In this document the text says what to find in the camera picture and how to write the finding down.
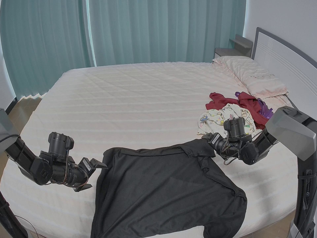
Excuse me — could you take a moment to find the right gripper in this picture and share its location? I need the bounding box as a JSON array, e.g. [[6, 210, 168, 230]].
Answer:
[[208, 132, 227, 153]]

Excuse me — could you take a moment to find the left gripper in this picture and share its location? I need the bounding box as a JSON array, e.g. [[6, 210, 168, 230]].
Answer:
[[65, 158, 108, 185]]

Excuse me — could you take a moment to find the black polo shirt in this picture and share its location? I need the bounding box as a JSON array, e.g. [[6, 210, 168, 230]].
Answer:
[[90, 138, 248, 238]]

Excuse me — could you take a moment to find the bed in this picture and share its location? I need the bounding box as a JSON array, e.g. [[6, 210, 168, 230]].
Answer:
[[0, 27, 317, 238]]

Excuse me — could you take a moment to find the white printed pyjama top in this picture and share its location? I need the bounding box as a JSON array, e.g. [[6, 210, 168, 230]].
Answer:
[[197, 103, 256, 136]]

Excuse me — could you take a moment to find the dark red garment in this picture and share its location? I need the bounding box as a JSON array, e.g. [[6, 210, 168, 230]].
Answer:
[[206, 92, 273, 130]]

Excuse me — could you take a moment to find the purple garment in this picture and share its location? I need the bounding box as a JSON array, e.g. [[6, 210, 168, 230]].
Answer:
[[235, 91, 274, 119]]

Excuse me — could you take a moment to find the cream pillow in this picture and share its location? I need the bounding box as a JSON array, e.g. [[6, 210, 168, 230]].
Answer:
[[212, 55, 290, 99]]

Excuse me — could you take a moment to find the grey bedside table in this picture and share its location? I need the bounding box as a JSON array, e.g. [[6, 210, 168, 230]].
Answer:
[[214, 34, 253, 59]]

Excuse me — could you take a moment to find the blue-green curtain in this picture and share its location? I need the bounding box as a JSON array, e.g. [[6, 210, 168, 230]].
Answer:
[[88, 0, 248, 66], [0, 0, 97, 101]]

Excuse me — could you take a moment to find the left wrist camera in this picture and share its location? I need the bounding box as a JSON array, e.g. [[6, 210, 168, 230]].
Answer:
[[74, 183, 92, 193]]

